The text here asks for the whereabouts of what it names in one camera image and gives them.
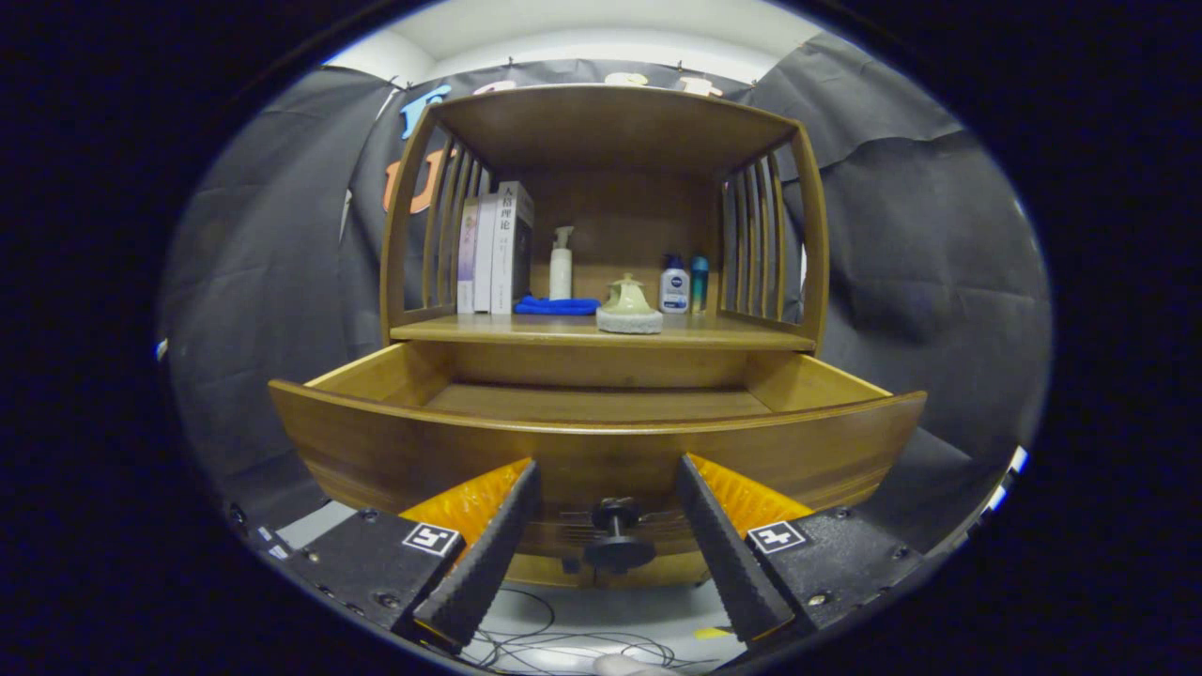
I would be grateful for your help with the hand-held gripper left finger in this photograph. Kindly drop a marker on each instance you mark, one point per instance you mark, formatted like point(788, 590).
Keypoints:
point(484, 563)

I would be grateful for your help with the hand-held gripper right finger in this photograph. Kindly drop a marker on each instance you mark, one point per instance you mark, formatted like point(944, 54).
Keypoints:
point(732, 563)

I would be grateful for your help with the black drawer knob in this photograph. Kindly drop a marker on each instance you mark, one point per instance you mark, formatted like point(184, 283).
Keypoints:
point(618, 554)

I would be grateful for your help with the wooden drawer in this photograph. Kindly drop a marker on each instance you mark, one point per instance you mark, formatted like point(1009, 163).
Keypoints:
point(376, 451)

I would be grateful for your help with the wooden countertop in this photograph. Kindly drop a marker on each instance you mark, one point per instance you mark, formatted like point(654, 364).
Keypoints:
point(526, 329)

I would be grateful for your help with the wooden cabinet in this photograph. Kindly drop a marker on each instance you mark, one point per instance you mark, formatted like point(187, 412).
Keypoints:
point(610, 122)

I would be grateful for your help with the blue cloth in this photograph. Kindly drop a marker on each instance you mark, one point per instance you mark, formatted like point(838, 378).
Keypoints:
point(556, 306)

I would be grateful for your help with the white lotion bottle blue cap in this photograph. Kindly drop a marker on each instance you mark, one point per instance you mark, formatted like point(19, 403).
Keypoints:
point(674, 291)

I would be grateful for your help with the teal bottle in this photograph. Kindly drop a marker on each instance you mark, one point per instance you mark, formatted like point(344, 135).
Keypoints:
point(700, 286)

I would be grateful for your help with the white book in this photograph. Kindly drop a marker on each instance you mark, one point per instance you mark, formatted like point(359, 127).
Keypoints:
point(484, 263)

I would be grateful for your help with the purple book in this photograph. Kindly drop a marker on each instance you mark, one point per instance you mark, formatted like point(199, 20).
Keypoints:
point(467, 263)

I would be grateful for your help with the white pump bottle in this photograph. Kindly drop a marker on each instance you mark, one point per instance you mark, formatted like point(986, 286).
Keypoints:
point(561, 272)

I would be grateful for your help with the grey book with portrait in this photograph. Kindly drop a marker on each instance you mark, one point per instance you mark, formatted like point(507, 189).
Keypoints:
point(504, 263)

